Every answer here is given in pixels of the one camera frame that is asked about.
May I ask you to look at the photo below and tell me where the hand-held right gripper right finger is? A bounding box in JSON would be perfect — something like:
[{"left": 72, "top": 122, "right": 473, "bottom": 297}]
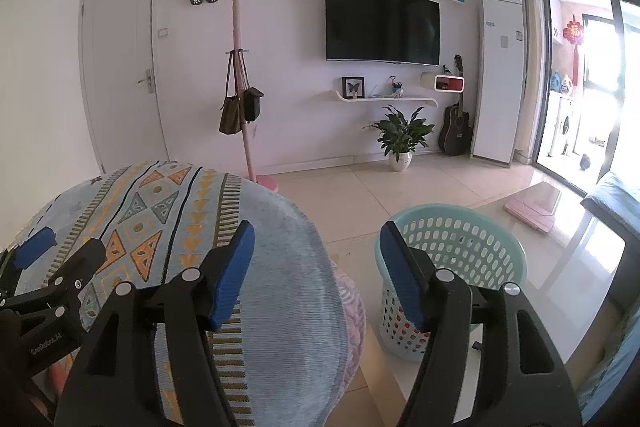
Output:
[{"left": 377, "top": 220, "right": 583, "bottom": 427}]

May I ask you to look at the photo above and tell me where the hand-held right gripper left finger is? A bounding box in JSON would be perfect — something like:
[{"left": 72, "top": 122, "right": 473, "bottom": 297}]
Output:
[{"left": 52, "top": 219, "right": 257, "bottom": 427}]

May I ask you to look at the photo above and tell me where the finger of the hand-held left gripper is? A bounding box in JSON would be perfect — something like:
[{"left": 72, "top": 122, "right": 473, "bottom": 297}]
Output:
[
  {"left": 0, "top": 249, "right": 18, "bottom": 304},
  {"left": 0, "top": 227, "right": 107, "bottom": 309}
]

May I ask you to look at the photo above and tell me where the teal plastic basket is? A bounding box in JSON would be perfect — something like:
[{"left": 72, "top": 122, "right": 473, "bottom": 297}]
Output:
[{"left": 375, "top": 203, "right": 528, "bottom": 363}]

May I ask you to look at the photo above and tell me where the person's left hand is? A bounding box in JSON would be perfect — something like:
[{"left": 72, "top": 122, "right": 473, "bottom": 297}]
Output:
[{"left": 46, "top": 354, "right": 76, "bottom": 389}]

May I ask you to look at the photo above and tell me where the patterned sofa cover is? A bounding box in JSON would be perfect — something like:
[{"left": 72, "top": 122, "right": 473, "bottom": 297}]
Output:
[{"left": 0, "top": 159, "right": 351, "bottom": 427}]

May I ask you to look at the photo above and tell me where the pink patterned cushion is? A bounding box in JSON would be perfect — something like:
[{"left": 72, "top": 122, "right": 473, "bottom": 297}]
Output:
[{"left": 330, "top": 257, "right": 369, "bottom": 388}]

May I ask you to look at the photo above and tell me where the potted green plant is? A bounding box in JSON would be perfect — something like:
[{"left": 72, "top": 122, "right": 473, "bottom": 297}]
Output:
[{"left": 363, "top": 104, "right": 435, "bottom": 172}]

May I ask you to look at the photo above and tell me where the pink book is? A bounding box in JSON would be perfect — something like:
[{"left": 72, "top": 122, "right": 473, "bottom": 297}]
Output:
[{"left": 504, "top": 181, "right": 563, "bottom": 235}]

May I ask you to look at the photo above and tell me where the glass coffee table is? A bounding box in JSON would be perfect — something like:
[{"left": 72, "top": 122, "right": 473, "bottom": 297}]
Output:
[{"left": 360, "top": 181, "right": 640, "bottom": 427}]

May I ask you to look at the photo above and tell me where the black acoustic guitar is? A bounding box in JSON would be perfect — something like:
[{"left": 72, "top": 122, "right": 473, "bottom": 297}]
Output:
[{"left": 438, "top": 54, "right": 473, "bottom": 156}]

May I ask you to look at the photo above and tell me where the brown hanging bag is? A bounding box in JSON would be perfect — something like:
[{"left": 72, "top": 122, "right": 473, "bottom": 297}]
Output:
[{"left": 218, "top": 52, "right": 246, "bottom": 136}]

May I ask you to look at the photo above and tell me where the white box shelf red inside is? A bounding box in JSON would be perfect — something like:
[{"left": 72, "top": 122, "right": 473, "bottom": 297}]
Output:
[{"left": 420, "top": 73, "right": 466, "bottom": 94}]

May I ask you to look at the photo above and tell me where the white standing air conditioner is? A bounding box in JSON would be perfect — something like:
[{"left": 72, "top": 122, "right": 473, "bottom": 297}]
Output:
[{"left": 470, "top": 0, "right": 528, "bottom": 168}]

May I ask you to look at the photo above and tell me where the white washing machine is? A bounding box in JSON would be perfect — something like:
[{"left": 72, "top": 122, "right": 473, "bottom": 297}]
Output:
[{"left": 547, "top": 94, "right": 581, "bottom": 158}]

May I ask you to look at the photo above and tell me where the blue-grey sofa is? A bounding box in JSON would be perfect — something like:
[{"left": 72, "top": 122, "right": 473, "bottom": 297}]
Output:
[{"left": 580, "top": 171, "right": 640, "bottom": 253}]

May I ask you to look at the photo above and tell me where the blue floral cloth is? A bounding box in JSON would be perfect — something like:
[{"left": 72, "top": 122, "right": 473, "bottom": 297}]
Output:
[{"left": 575, "top": 307, "right": 640, "bottom": 427}]

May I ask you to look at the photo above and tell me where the white room door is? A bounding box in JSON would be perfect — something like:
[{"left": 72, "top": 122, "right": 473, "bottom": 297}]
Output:
[{"left": 80, "top": 0, "right": 173, "bottom": 175}]

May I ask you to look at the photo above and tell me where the pink coat rack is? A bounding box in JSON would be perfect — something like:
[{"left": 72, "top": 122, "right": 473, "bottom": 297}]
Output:
[{"left": 222, "top": 0, "right": 280, "bottom": 194}]

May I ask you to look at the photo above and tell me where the glass balcony door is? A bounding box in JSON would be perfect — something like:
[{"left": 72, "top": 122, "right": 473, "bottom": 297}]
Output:
[{"left": 537, "top": 0, "right": 640, "bottom": 198}]

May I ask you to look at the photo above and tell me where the red knot hanging ornament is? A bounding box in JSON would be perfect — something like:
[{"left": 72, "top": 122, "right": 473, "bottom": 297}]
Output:
[{"left": 562, "top": 19, "right": 586, "bottom": 85}]

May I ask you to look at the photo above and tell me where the white curved lower wall shelf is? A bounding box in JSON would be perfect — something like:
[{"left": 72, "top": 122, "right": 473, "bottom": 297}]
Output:
[{"left": 328, "top": 89, "right": 440, "bottom": 108}]

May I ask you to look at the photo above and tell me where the butterfly picture frame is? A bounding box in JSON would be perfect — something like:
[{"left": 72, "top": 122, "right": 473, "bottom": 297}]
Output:
[{"left": 342, "top": 77, "right": 366, "bottom": 100}]

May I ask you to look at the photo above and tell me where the black wall television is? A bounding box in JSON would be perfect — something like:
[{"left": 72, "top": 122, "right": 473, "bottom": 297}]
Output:
[{"left": 324, "top": 0, "right": 442, "bottom": 66}]

